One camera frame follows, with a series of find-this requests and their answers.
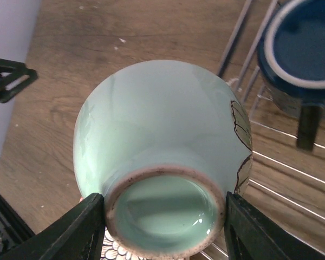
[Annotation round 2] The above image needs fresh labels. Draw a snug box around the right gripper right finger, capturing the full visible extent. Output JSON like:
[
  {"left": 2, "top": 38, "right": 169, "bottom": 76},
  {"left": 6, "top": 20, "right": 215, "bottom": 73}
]
[{"left": 224, "top": 192, "right": 325, "bottom": 260}]

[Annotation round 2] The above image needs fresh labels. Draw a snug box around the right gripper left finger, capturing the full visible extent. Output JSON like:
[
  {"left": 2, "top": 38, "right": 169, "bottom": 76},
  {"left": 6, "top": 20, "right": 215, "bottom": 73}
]
[{"left": 0, "top": 193, "right": 105, "bottom": 260}]

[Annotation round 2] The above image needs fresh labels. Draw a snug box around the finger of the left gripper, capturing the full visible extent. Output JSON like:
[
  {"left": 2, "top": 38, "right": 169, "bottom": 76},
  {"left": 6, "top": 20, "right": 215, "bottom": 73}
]
[{"left": 0, "top": 58, "right": 38, "bottom": 103}]

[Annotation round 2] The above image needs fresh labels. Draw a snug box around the metal wire dish rack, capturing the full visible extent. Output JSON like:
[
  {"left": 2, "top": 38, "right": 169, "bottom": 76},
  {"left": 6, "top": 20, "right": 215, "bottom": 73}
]
[{"left": 205, "top": 1, "right": 325, "bottom": 255}]

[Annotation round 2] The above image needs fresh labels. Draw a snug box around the light green ceramic bowl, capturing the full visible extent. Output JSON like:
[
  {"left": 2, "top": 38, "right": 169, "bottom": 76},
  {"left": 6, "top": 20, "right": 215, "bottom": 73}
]
[{"left": 73, "top": 60, "right": 253, "bottom": 259}]

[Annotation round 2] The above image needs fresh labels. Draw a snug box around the dark blue mug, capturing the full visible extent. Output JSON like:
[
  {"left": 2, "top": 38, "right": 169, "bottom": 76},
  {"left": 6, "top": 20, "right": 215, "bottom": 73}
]
[{"left": 257, "top": 1, "right": 325, "bottom": 151}]

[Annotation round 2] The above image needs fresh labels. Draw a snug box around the floral patterned orange-rim plate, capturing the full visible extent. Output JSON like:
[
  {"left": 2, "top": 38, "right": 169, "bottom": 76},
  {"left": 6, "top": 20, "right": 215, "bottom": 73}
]
[{"left": 100, "top": 231, "right": 144, "bottom": 260}]

